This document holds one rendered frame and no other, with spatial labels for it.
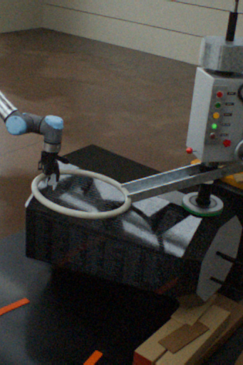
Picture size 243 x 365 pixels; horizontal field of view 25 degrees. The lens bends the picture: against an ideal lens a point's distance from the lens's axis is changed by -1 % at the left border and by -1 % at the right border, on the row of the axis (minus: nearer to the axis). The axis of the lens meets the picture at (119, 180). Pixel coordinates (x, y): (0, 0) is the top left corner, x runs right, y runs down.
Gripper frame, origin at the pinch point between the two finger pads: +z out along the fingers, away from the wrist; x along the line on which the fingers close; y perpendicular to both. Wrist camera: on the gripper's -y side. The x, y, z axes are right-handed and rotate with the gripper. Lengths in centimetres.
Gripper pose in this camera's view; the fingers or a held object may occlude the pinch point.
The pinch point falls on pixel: (51, 185)
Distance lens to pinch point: 285.1
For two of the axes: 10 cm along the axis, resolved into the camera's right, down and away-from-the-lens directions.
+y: -7.1, 2.0, -6.8
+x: 6.9, 3.8, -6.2
